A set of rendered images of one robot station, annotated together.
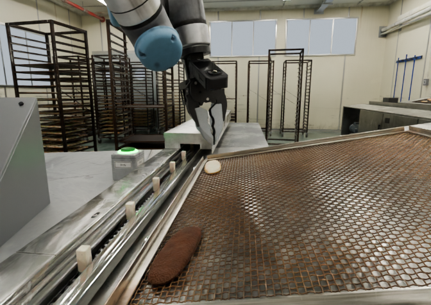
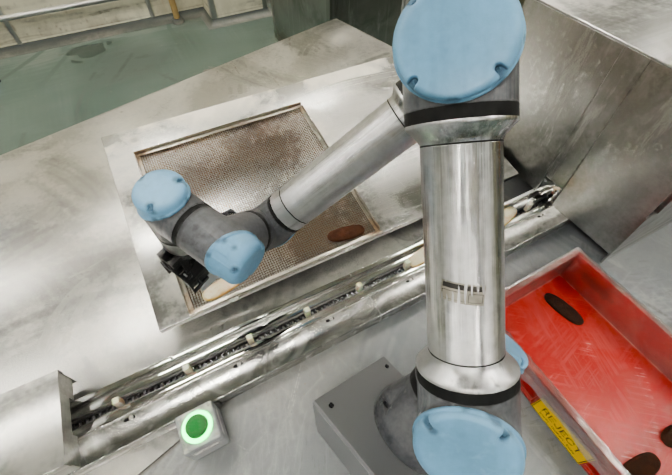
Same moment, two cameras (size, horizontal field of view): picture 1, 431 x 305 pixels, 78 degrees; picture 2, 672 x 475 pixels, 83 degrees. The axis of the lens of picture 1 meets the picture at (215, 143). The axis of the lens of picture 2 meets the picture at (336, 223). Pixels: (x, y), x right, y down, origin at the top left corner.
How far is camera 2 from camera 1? 1.01 m
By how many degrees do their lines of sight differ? 101
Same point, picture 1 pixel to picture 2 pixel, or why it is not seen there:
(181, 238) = (342, 232)
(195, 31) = not seen: hidden behind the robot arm
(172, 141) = (71, 449)
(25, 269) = (382, 295)
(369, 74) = not seen: outside the picture
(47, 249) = (369, 303)
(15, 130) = (349, 384)
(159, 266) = (359, 229)
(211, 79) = not seen: hidden behind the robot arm
